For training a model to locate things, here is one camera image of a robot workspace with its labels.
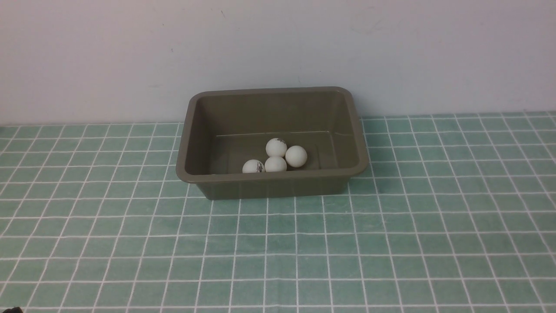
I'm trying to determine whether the green checkered tablecloth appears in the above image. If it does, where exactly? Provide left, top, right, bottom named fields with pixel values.
left=0, top=112, right=556, bottom=313

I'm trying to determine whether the olive green plastic bin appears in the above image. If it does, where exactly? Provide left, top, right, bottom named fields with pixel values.
left=175, top=87, right=369, bottom=200

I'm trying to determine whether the white ball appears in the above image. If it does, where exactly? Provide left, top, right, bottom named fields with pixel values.
left=285, top=145, right=308, bottom=168
left=265, top=137, right=288, bottom=158
left=242, top=159, right=265, bottom=173
left=264, top=156, right=288, bottom=173

